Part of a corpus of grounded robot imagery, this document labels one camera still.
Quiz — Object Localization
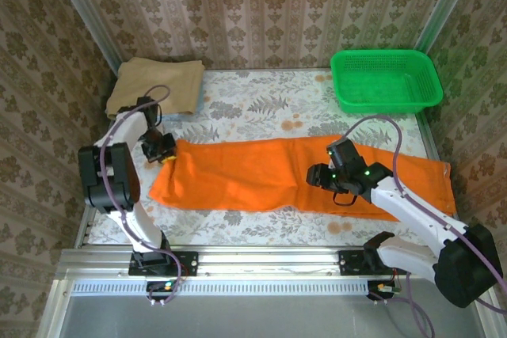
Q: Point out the orange trousers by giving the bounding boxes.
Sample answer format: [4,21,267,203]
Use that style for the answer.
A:
[148,135,456,222]

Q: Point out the folded tan towel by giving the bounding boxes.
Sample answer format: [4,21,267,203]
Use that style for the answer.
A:
[105,57,205,120]

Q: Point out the floral patterned table mat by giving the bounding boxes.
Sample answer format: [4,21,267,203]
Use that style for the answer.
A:
[85,68,456,247]

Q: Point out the green plastic basket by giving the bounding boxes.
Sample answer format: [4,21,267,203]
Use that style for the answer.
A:
[330,49,444,115]

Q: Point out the black connector box with LED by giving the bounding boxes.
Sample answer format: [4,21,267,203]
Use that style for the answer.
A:
[146,280,179,302]
[367,280,402,302]

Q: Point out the grey steel sheet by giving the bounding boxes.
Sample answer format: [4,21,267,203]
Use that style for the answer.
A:
[37,278,496,338]

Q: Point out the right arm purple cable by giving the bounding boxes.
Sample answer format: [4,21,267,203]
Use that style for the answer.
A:
[342,114,507,338]

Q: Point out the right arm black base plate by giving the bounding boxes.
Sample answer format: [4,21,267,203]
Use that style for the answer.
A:
[338,249,412,275]

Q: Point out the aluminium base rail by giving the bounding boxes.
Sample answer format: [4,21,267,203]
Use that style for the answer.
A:
[55,245,486,282]

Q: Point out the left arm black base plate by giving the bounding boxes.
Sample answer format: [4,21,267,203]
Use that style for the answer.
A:
[128,250,199,277]

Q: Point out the white slotted cable duct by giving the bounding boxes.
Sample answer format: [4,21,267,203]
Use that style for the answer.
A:
[71,277,372,296]

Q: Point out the aluminium frame post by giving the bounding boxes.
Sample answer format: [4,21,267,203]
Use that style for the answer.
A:
[45,0,122,76]
[406,0,483,74]

